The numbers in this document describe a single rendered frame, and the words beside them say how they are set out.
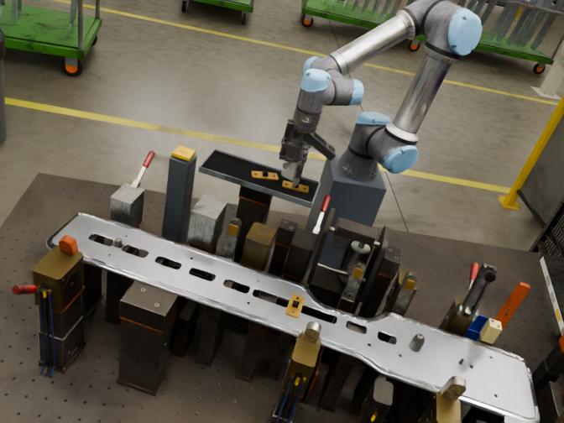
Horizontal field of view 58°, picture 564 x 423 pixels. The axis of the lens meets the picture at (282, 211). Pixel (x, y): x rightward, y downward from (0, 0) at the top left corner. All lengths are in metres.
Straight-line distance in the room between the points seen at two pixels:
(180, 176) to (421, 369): 0.92
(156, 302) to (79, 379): 0.38
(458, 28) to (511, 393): 0.99
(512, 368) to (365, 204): 0.73
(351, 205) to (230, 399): 0.80
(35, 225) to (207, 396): 0.94
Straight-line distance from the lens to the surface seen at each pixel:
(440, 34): 1.63
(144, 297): 1.33
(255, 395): 1.59
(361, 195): 1.87
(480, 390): 1.46
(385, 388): 1.35
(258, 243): 1.47
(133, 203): 1.59
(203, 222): 1.49
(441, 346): 1.51
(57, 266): 1.37
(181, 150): 1.67
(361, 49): 1.62
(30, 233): 2.05
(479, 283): 1.51
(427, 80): 1.66
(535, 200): 4.46
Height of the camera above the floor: 1.99
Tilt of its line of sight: 34 degrees down
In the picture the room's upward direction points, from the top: 15 degrees clockwise
